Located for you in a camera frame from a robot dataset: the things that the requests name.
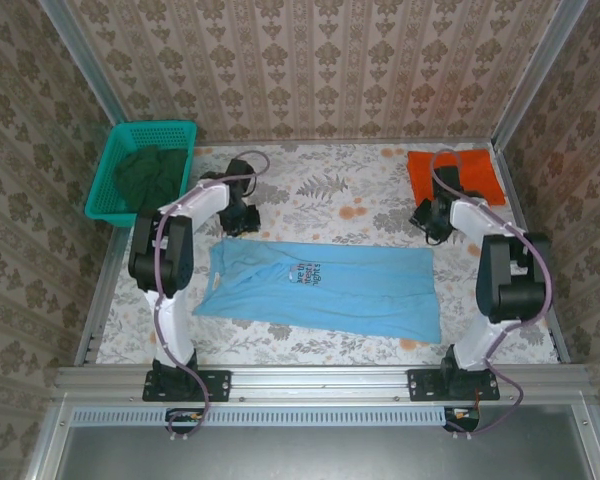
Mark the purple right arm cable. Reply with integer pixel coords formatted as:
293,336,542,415
429,148,556,442

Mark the folded orange t-shirt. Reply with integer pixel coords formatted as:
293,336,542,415
406,148,507,207

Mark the light blue printed t-shirt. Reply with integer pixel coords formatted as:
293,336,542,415
192,238,442,345

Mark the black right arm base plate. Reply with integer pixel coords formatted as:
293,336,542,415
407,368,501,403

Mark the aluminium frame post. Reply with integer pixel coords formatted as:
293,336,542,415
492,0,595,151
35,0,129,127

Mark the teal plastic basket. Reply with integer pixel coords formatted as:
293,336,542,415
83,121,199,229

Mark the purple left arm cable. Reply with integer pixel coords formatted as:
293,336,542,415
152,149,271,444

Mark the floral table cloth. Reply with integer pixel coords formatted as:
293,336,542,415
95,143,556,366

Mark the crumpled dark green t-shirt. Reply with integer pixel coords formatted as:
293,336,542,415
110,147,190,214

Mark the aluminium mounting rail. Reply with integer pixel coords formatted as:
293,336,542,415
54,364,594,401

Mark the small black electronics board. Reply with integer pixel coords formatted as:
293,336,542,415
443,405,482,433
165,407,207,434

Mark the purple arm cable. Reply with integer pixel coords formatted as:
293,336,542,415
429,148,556,442
152,149,271,444

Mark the grey slotted cable duct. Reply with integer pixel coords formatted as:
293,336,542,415
72,405,449,427

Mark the grey metal panel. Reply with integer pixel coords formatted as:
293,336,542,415
54,405,600,480

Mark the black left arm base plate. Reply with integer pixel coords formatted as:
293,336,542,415
142,368,232,403

